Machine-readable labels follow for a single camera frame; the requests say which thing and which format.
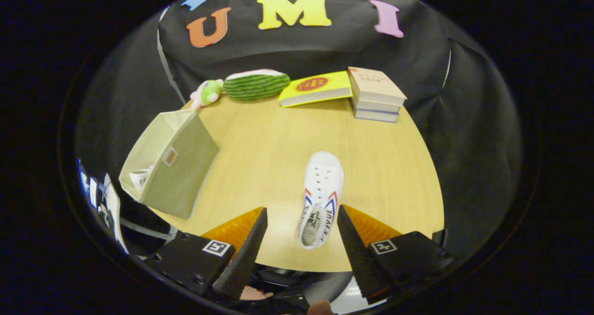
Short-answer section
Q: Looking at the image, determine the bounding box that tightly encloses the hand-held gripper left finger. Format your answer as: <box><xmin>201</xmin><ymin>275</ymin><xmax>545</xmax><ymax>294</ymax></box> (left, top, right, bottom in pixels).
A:
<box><xmin>144</xmin><ymin>206</ymin><xmax>269</xmax><ymax>301</ymax></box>

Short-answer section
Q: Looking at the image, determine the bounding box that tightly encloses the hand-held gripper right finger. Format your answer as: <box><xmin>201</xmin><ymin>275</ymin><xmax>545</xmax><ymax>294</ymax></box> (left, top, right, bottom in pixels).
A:
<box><xmin>336</xmin><ymin>205</ymin><xmax>455</xmax><ymax>305</ymax></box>

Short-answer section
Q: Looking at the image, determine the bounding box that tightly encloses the white shoe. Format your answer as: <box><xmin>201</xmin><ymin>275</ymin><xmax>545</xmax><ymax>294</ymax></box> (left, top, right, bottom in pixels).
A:
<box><xmin>297</xmin><ymin>151</ymin><xmax>344</xmax><ymax>250</ymax></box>
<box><xmin>129</xmin><ymin>166</ymin><xmax>155</xmax><ymax>190</ymax></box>

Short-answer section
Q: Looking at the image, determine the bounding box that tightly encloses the beige fabric storage box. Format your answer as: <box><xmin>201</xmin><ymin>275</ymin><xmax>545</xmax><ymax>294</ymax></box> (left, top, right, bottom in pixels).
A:
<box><xmin>119</xmin><ymin>109</ymin><xmax>220</xmax><ymax>219</ymax></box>

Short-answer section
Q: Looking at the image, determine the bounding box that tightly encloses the pale grey book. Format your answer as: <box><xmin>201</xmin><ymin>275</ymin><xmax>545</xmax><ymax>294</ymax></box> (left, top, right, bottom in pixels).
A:
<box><xmin>353</xmin><ymin>106</ymin><xmax>399</xmax><ymax>123</ymax></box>
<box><xmin>350</xmin><ymin>97</ymin><xmax>400</xmax><ymax>115</ymax></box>

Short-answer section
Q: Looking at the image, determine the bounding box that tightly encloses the distant lit screen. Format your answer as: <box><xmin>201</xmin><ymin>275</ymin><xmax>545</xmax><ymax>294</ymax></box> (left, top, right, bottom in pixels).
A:
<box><xmin>77</xmin><ymin>160</ymin><xmax>110</xmax><ymax>223</ymax></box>

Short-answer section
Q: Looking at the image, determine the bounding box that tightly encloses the pink green plush toy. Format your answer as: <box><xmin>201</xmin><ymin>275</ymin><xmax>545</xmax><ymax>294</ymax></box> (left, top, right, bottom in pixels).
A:
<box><xmin>190</xmin><ymin>79</ymin><xmax>224</xmax><ymax>109</ymax></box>

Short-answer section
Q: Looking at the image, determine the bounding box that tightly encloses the tan cover book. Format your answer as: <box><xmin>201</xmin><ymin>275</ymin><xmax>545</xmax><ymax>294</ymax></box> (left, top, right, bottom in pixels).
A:
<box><xmin>347</xmin><ymin>67</ymin><xmax>407</xmax><ymax>107</ymax></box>

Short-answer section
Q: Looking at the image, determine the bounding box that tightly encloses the watermelon slice plush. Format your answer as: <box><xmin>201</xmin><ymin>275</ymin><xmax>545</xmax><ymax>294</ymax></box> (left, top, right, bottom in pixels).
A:
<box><xmin>223</xmin><ymin>69</ymin><xmax>291</xmax><ymax>102</ymax></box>

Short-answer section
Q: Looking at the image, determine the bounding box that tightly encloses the yellow book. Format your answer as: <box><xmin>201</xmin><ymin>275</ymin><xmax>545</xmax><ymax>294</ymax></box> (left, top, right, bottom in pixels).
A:
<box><xmin>278</xmin><ymin>71</ymin><xmax>353</xmax><ymax>108</ymax></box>

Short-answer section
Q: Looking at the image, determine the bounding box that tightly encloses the grey cable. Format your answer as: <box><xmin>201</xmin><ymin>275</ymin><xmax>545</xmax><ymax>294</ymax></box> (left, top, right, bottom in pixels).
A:
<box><xmin>120</xmin><ymin>217</ymin><xmax>178</xmax><ymax>239</ymax></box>

